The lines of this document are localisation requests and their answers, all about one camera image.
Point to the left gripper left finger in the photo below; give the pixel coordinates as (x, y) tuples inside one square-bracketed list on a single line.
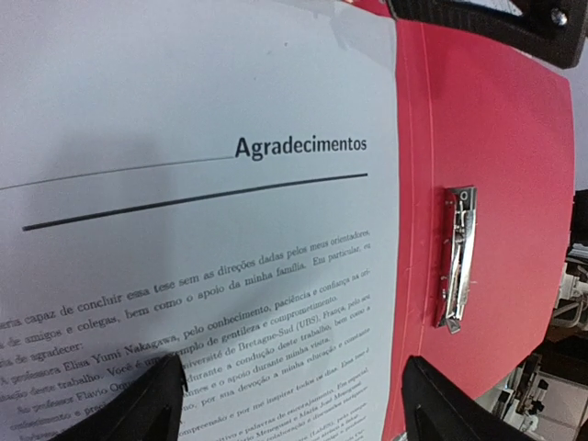
[(149, 409)]

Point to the spine metal folder clip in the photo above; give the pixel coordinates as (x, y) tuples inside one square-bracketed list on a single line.
[(457, 248)]

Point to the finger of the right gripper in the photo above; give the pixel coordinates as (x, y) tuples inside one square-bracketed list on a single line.
[(552, 31)]

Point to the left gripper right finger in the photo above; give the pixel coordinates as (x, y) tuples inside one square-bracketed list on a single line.
[(435, 408)]

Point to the printed white paper sheets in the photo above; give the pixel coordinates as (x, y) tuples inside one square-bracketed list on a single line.
[(212, 179)]

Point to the red file folder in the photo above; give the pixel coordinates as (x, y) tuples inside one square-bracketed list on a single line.
[(475, 112)]

